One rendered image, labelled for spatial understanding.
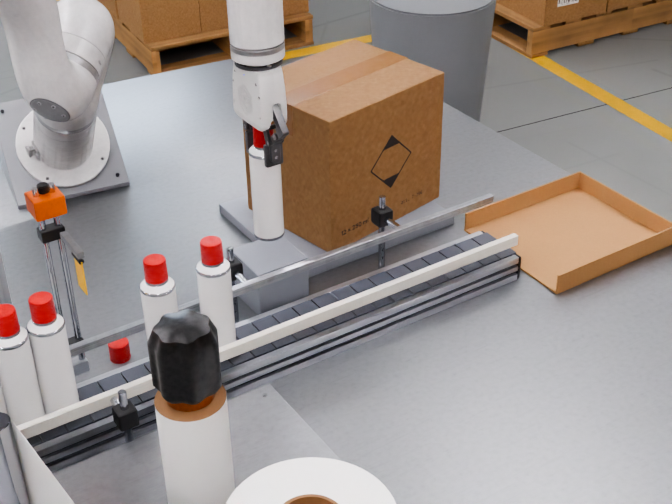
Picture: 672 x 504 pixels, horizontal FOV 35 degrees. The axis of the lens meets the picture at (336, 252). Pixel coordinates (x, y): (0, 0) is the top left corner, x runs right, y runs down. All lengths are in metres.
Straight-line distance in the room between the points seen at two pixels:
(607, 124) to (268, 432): 3.13
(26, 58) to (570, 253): 1.03
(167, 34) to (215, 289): 3.37
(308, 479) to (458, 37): 2.71
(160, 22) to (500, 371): 3.39
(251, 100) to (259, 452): 0.54
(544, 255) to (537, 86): 2.79
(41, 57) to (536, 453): 1.02
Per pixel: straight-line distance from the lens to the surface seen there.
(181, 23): 4.92
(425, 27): 3.78
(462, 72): 3.89
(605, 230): 2.12
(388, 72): 2.03
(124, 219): 2.17
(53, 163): 2.25
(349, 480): 1.27
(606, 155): 4.24
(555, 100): 4.66
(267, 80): 1.65
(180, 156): 2.38
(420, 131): 2.03
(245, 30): 1.63
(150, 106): 2.63
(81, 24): 1.95
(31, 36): 1.84
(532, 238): 2.07
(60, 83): 1.88
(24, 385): 1.55
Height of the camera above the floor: 1.92
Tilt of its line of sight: 33 degrees down
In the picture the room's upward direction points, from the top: 1 degrees counter-clockwise
